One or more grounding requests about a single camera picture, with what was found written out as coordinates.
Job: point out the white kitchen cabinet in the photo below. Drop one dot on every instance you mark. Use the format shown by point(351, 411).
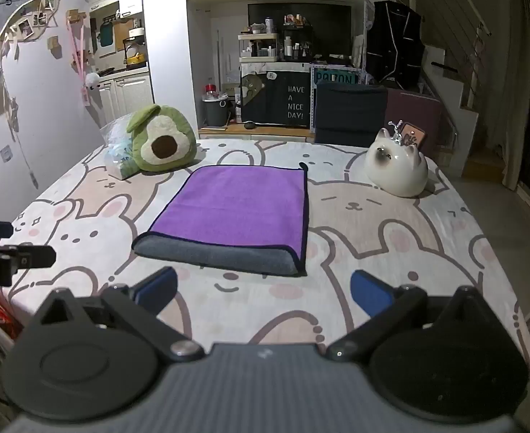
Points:
point(120, 94)

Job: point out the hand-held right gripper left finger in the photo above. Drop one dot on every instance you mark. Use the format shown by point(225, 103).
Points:
point(159, 283)

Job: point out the grey trash bin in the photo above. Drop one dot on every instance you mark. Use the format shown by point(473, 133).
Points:
point(216, 110)

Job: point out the teal sign board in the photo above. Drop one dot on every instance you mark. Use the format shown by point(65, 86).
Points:
point(337, 76)

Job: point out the bunny print tablecloth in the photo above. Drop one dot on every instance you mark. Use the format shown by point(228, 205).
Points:
point(265, 234)

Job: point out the white storage rack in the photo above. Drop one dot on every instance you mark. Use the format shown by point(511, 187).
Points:
point(258, 47)

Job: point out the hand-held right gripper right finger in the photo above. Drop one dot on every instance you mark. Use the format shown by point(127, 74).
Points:
point(368, 289)

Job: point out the purple and grey towel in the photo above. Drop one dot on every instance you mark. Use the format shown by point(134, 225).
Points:
point(233, 214)

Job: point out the dark blue chair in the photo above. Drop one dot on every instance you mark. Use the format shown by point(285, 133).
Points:
point(350, 112)

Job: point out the small orange picture frame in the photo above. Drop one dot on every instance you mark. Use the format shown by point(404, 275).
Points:
point(413, 136)

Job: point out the staircase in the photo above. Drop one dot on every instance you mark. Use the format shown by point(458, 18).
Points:
point(468, 76)

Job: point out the avocado plush pillow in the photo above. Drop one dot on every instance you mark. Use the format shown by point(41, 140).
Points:
point(163, 142)

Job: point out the black jacket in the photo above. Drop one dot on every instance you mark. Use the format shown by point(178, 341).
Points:
point(393, 47)

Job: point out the clear plastic bag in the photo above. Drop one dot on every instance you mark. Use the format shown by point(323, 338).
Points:
point(119, 149)

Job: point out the white cat ceramic figure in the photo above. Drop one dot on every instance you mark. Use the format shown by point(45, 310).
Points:
point(396, 169)

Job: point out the black printed cabinet curtain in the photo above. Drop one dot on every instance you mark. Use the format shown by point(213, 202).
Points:
point(277, 97)

